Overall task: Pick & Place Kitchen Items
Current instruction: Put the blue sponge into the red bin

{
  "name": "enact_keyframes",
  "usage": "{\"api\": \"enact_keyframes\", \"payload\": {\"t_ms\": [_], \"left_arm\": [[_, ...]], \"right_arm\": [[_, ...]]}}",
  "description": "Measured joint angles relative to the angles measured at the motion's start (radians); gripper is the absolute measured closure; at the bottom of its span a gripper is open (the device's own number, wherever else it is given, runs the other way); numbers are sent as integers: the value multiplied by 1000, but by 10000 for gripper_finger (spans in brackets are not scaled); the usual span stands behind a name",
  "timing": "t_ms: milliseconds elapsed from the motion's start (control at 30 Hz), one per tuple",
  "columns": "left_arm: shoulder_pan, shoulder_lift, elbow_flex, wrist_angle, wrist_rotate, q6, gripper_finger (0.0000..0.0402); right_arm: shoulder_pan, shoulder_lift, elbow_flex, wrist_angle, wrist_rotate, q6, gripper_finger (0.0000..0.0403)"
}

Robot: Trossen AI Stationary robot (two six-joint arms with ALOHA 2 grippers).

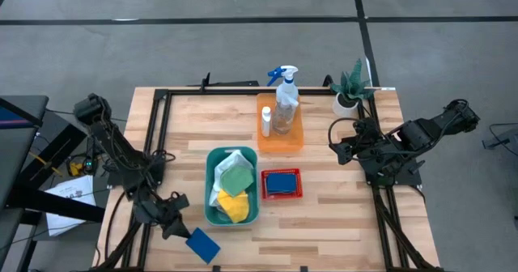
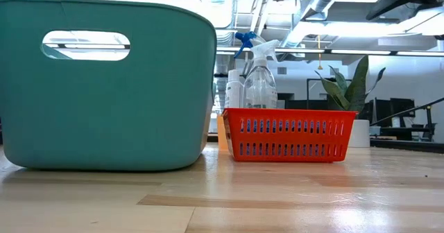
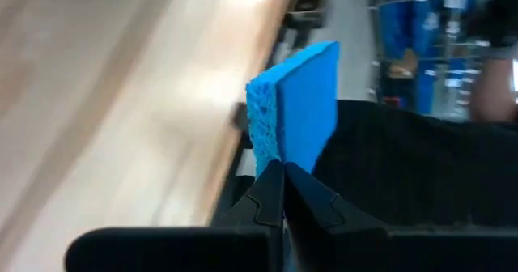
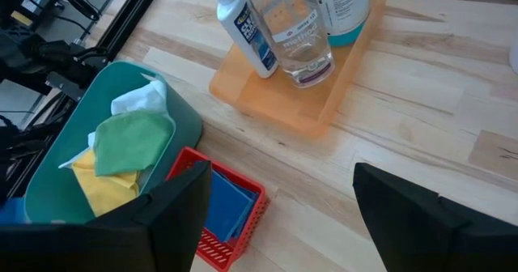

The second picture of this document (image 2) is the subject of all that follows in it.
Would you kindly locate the thin black bar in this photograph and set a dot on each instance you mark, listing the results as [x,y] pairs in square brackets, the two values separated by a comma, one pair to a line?
[409,111]

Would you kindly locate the clear spray bottle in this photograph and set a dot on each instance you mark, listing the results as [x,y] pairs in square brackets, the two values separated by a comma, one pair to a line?
[260,87]

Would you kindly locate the black monitor stand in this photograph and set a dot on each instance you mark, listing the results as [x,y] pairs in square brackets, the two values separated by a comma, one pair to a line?
[429,122]

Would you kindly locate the spray bottle blue trigger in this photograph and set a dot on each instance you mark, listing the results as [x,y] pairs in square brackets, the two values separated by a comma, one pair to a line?
[244,42]

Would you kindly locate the red plastic basket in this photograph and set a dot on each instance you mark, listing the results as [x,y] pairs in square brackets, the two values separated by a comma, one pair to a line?
[288,137]

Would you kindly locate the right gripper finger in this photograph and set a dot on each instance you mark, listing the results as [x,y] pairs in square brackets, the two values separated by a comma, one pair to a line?
[388,4]

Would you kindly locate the black aluminium table frame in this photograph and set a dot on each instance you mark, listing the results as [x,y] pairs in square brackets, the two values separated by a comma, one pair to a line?
[406,145]

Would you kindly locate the potted plant white pot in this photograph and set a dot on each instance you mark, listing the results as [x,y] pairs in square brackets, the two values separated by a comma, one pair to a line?
[355,87]

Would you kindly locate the black computer monitor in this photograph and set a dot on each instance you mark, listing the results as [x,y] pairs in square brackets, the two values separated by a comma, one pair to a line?
[395,110]

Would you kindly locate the small white bottle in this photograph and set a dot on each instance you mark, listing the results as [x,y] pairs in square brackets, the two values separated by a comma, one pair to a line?
[233,91]

